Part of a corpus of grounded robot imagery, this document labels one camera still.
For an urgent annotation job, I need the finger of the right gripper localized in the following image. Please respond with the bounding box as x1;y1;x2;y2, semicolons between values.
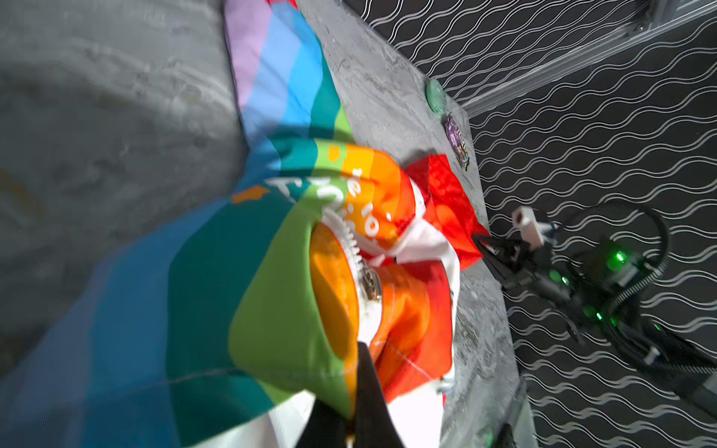
472;234;524;289

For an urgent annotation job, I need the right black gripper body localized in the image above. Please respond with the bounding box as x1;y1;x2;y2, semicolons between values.
503;240;644;328

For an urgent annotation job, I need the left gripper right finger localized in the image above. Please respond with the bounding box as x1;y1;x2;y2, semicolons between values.
353;342;403;447

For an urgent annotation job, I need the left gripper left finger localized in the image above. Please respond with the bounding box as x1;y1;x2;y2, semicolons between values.
295;401;347;448

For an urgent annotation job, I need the rainbow kids zip jacket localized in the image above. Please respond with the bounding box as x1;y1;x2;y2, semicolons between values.
1;1;485;447

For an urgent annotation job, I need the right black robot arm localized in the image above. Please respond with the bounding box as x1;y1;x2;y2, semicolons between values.
472;200;716;417

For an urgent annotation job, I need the purple snack wrapper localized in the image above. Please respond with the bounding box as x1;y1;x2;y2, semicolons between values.
443;114;470;171

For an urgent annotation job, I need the green round lid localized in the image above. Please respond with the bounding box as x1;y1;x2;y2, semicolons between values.
425;78;446;116

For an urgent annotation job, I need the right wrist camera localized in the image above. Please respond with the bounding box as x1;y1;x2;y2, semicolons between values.
512;206;558;250

